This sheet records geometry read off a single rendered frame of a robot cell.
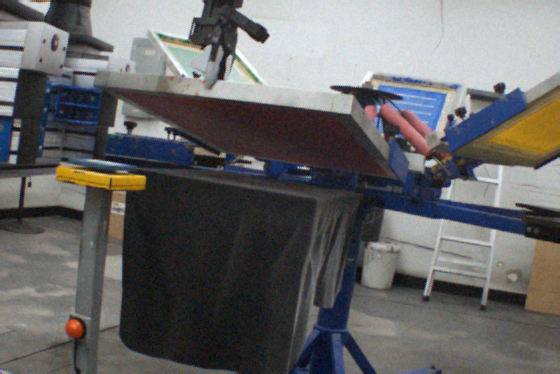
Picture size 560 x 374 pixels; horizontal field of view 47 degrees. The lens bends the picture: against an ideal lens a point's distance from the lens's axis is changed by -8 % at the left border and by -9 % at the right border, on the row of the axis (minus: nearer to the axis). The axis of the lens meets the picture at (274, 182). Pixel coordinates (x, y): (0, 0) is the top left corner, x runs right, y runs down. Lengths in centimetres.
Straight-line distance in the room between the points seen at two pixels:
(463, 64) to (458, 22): 38
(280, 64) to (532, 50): 231
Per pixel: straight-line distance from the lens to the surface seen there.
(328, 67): 629
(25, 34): 131
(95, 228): 132
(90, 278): 134
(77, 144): 178
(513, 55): 611
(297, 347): 159
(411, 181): 251
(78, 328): 133
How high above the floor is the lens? 104
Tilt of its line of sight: 3 degrees down
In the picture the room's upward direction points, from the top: 8 degrees clockwise
